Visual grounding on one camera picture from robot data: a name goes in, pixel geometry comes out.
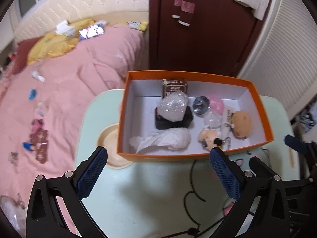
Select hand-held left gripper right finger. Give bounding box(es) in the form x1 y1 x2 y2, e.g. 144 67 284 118
209 147 291 238

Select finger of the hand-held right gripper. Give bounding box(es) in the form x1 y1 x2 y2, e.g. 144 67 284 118
284 134 317 161
249 156 317 191

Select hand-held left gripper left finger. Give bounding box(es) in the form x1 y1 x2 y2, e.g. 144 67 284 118
26 146 109 238

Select white-haired figurine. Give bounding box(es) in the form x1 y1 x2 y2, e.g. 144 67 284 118
198 128 232 152

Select brown capybara plush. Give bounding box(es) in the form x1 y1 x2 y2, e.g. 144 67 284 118
231 110 252 139

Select orange cardboard box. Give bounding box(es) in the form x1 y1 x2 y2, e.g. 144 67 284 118
117 71 275 163

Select white tube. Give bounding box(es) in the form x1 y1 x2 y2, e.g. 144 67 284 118
222 105 236 139

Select white plastic bag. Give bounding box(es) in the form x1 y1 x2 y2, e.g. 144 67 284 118
129 128 191 154

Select black pouch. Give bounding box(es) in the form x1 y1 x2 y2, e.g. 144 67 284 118
155 105 194 131

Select pink translucent ball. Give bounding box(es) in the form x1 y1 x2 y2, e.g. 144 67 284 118
209 97 226 113

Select small silver metal piece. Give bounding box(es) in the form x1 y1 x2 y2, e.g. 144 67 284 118
193 97 211 116

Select large clear plastic wrap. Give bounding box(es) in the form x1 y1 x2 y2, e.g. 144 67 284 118
157 92 189 122

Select brown card box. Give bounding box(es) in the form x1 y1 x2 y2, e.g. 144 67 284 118
162 79 188 97

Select mint green cartoon desktop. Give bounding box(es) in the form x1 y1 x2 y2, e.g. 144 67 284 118
75 88 301 238

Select zebra striped cloth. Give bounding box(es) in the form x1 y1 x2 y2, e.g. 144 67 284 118
298 109 316 132

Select brown patterned cards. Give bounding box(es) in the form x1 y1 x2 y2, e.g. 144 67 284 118
30 129 50 164

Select small pink item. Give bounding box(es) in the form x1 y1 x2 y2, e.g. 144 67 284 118
31 119 44 132

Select small clear cup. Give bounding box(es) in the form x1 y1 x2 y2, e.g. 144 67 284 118
37 103 49 116

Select white louvred door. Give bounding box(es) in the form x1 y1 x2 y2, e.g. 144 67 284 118
236 0 317 119

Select pink blanket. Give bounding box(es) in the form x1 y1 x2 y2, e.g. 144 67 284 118
0 25 146 238

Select small white bottle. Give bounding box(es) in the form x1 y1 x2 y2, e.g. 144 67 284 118
32 71 46 82

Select dark red wardrobe door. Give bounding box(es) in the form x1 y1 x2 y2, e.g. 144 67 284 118
149 0 275 77

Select yellow pillow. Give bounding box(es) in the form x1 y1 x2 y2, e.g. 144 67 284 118
27 18 99 66

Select dark red pillow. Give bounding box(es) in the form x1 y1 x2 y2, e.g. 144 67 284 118
11 37 41 75

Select smartphone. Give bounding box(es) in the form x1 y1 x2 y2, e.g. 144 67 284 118
79 25 104 39

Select white charger box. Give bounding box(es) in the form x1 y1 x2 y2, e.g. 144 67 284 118
56 20 77 37

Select yellow white packet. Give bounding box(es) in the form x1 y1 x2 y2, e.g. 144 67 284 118
127 21 149 31

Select red striped scarf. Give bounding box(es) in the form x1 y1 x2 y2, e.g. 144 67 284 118
172 0 199 27

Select black cable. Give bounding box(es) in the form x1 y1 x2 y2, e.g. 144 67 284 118
158 218 226 238

